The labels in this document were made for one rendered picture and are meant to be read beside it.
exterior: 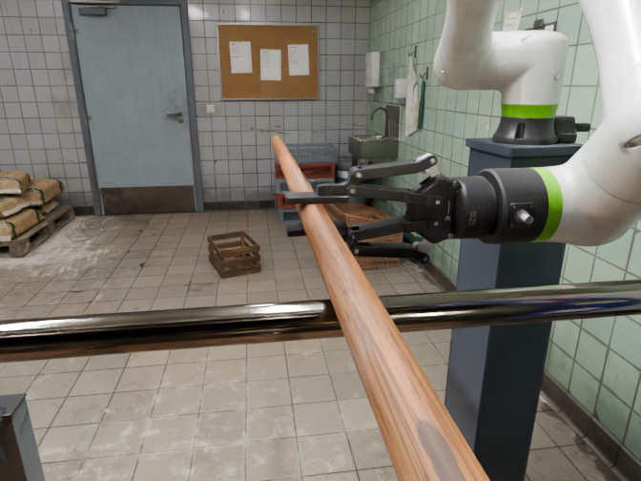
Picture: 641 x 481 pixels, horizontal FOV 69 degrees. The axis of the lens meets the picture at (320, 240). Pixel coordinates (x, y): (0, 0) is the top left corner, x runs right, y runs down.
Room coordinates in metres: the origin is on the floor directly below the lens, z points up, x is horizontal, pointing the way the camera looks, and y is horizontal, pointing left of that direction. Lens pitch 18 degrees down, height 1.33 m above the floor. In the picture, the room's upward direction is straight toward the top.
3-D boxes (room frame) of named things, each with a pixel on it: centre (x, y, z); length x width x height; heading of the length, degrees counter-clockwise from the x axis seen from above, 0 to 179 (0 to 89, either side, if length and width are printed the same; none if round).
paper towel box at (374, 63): (4.84, -0.52, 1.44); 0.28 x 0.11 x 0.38; 8
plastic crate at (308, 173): (4.76, 0.17, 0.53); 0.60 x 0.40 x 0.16; 95
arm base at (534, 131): (1.17, -0.56, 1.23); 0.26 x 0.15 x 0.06; 103
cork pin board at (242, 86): (5.12, 0.52, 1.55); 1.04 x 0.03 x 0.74; 98
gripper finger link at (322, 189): (0.52, -0.02, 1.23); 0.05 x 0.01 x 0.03; 98
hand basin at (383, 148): (4.32, -0.47, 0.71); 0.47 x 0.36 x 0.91; 8
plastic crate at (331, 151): (4.76, 0.16, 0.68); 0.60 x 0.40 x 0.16; 99
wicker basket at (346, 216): (3.53, -0.32, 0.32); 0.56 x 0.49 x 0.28; 16
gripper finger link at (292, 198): (0.52, 0.00, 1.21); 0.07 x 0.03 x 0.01; 98
